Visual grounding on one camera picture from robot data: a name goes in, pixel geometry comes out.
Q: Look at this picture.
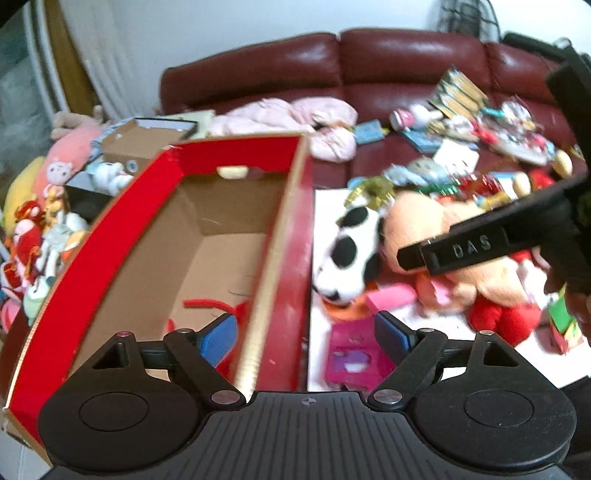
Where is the tan plush bear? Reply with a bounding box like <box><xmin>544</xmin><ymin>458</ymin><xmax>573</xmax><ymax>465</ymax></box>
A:
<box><xmin>383</xmin><ymin>191</ymin><xmax>550</xmax><ymax>319</ymax></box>

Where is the black standing fan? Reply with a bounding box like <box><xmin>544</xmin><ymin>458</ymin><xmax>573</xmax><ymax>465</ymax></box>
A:
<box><xmin>434</xmin><ymin>0</ymin><xmax>502</xmax><ymax>43</ymax></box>

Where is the gold foil wrapper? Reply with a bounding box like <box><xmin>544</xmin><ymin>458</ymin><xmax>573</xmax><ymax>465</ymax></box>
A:
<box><xmin>346</xmin><ymin>178</ymin><xmax>394</xmax><ymax>209</ymax></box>

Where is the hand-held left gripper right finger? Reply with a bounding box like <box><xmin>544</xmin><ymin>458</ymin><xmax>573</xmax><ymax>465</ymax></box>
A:
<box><xmin>368</xmin><ymin>311</ymin><xmax>523</xmax><ymax>412</ymax></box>

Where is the small brown cardboard box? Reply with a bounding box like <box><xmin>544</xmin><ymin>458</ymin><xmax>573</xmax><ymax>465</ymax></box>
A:
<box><xmin>65</xmin><ymin>117</ymin><xmax>197</xmax><ymax>217</ymax></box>

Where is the green toy book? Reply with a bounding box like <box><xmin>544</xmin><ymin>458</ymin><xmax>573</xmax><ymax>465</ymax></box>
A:
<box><xmin>549</xmin><ymin>284</ymin><xmax>583</xmax><ymax>355</ymax></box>

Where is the window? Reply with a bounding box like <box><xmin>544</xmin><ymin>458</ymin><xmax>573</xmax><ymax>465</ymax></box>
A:
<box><xmin>0</xmin><ymin>9</ymin><xmax>61</xmax><ymax>136</ymax></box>

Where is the red foil ornament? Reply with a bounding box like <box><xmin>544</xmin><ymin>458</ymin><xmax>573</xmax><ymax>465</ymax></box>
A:
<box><xmin>461</xmin><ymin>176</ymin><xmax>500</xmax><ymax>200</ymax></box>

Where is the pink padded jacket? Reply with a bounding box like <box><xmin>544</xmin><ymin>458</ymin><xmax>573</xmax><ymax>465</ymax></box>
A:
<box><xmin>210</xmin><ymin>97</ymin><xmax>358</xmax><ymax>162</ymax></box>

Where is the magenta toy case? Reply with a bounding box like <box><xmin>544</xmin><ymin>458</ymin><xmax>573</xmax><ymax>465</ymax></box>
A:
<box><xmin>323</xmin><ymin>316</ymin><xmax>398</xmax><ymax>391</ymax></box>

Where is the white plush toy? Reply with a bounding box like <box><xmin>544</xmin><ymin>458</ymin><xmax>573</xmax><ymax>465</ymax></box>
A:
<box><xmin>90</xmin><ymin>159</ymin><xmax>139</xmax><ymax>195</ymax></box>

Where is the grey blue plush face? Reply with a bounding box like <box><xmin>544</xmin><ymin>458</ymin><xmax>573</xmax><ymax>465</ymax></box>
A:
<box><xmin>385</xmin><ymin>158</ymin><xmax>445</xmax><ymax>186</ymax></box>

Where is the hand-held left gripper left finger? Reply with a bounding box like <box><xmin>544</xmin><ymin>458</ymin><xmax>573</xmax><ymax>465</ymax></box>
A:
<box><xmin>92</xmin><ymin>313</ymin><xmax>245</xmax><ymax>411</ymax></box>

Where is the white printed paper sheet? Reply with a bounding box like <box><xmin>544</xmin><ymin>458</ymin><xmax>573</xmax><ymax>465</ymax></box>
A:
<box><xmin>307</xmin><ymin>187</ymin><xmax>591</xmax><ymax>391</ymax></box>

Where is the panda plush toy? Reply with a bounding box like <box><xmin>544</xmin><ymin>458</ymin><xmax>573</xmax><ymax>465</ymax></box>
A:
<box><xmin>311</xmin><ymin>205</ymin><xmax>385</xmax><ymax>306</ymax></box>

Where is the pile of plush toys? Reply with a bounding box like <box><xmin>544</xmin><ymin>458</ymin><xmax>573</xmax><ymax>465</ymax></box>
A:
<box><xmin>0</xmin><ymin>108</ymin><xmax>109</xmax><ymax>333</ymax></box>

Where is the orange round plastic dish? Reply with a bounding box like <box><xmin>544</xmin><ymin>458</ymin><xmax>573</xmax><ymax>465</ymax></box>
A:
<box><xmin>322</xmin><ymin>298</ymin><xmax>372</xmax><ymax>322</ymax></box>

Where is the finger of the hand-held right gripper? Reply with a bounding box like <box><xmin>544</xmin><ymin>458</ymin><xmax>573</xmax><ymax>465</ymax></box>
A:
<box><xmin>397</xmin><ymin>178</ymin><xmax>578</xmax><ymax>278</ymax></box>

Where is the small blue card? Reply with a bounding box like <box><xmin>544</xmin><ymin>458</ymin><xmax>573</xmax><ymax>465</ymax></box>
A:
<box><xmin>355</xmin><ymin>120</ymin><xmax>389</xmax><ymax>145</ymax></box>

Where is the yellow green card pack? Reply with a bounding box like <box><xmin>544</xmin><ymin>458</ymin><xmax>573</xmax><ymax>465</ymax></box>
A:
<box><xmin>427</xmin><ymin>69</ymin><xmax>490</xmax><ymax>119</ymax></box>

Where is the dark red leather sofa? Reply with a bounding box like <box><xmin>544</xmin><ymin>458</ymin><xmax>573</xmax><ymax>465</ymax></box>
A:
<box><xmin>159</xmin><ymin>28</ymin><xmax>591</xmax><ymax>190</ymax></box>

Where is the white paper card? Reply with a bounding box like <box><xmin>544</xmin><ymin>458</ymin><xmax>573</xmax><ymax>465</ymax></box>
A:
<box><xmin>433</xmin><ymin>138</ymin><xmax>481</xmax><ymax>172</ymax></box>

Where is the white pink toy figure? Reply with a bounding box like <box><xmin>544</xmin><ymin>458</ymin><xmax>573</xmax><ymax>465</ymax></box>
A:
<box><xmin>390</xmin><ymin>104</ymin><xmax>444</xmax><ymax>133</ymax></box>

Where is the red cardboard box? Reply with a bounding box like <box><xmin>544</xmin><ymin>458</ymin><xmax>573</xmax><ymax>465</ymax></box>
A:
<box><xmin>2</xmin><ymin>131</ymin><xmax>317</xmax><ymax>467</ymax></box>

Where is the clear packaged toy set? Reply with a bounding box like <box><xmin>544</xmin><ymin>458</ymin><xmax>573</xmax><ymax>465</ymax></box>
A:
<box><xmin>480</xmin><ymin>100</ymin><xmax>556</xmax><ymax>165</ymax></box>

